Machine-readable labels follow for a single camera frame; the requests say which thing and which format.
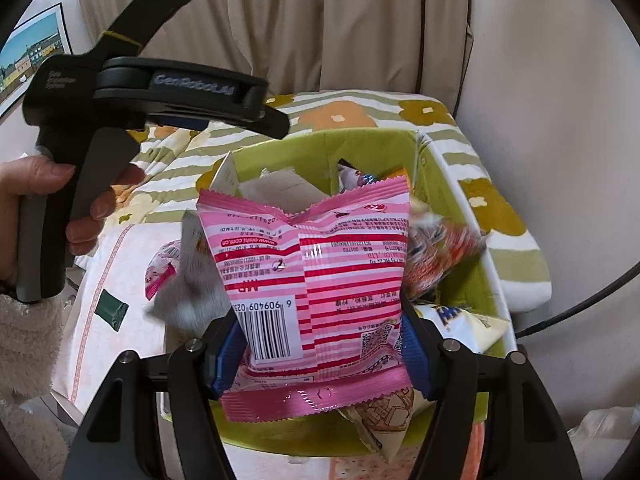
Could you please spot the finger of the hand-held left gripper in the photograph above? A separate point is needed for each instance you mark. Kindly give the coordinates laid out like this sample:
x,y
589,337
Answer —
x,y
260,117

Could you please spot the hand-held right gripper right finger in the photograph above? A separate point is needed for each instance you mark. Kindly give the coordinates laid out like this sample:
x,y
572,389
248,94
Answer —
x,y
417,355

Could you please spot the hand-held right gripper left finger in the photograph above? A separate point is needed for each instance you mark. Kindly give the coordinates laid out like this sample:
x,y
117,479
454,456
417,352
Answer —
x,y
225,355

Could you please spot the grey white snack packet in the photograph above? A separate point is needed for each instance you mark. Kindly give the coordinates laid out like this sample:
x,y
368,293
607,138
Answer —
x,y
195,290

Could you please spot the pink striped snack packet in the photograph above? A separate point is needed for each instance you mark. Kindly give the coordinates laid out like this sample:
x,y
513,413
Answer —
x,y
340,270

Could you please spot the green cardboard box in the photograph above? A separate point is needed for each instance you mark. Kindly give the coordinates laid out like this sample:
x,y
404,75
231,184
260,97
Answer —
x,y
370,155

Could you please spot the person's left forearm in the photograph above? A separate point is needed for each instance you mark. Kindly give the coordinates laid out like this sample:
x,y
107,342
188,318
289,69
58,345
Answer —
x,y
25,340

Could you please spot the person's left hand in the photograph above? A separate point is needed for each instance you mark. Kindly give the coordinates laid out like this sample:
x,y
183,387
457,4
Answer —
x,y
10,200

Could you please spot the cream packet blue lettering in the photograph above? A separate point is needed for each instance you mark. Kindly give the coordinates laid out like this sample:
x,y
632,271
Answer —
x,y
465,325

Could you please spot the white printed packet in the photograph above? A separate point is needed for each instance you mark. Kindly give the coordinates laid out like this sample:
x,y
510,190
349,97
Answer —
x,y
225,172

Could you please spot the cream cracker print packet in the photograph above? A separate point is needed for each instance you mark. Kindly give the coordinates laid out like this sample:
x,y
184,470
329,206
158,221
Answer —
x,y
385,420

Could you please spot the translucent wrapped snack bar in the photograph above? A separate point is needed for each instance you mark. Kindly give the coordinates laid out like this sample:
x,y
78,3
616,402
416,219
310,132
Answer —
x,y
280,187

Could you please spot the orange sticks snack packet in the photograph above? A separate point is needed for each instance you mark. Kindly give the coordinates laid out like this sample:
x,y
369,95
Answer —
x,y
440,255

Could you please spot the beige curtain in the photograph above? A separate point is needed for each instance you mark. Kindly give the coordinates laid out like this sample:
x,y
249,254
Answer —
x,y
300,20

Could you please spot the small pink white packet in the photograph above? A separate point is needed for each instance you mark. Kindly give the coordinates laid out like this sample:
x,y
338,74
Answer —
x,y
160,265

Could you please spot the white packet colourful print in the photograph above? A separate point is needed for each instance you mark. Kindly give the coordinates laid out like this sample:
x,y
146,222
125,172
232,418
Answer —
x,y
360,177

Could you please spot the floral striped blanket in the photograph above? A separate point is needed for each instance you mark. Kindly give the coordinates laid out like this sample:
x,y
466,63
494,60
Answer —
x,y
380,105

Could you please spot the dark green snack packet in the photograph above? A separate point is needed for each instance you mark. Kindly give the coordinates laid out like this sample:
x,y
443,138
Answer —
x,y
112,310

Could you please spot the pink patterned tablecloth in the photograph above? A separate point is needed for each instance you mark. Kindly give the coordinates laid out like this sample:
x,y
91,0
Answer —
x,y
110,270

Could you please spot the white plastic bag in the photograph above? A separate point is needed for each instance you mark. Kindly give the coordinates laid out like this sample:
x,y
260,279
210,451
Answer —
x,y
600,430

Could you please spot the framed wall picture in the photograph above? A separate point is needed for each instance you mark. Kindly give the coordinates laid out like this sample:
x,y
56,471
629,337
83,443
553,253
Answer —
x,y
30,60

